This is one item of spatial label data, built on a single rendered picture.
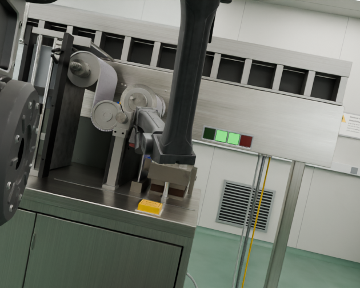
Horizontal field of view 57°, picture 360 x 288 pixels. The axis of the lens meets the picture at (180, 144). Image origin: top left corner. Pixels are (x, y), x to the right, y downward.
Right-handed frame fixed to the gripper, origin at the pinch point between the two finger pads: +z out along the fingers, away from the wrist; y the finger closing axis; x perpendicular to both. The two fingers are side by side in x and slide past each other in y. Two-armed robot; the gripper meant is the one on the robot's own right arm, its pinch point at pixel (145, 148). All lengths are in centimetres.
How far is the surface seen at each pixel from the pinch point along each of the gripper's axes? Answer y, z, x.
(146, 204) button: 8.8, -16.2, -27.1
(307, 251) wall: 167, 278, 45
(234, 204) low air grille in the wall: 73, 260, 75
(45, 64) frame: -41.3, -22.1, 14.8
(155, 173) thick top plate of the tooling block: 6.9, -0.7, -10.0
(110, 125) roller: -15.7, -4.4, 4.6
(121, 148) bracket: -8.1, -4.8, -4.4
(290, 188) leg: 72, 45, 16
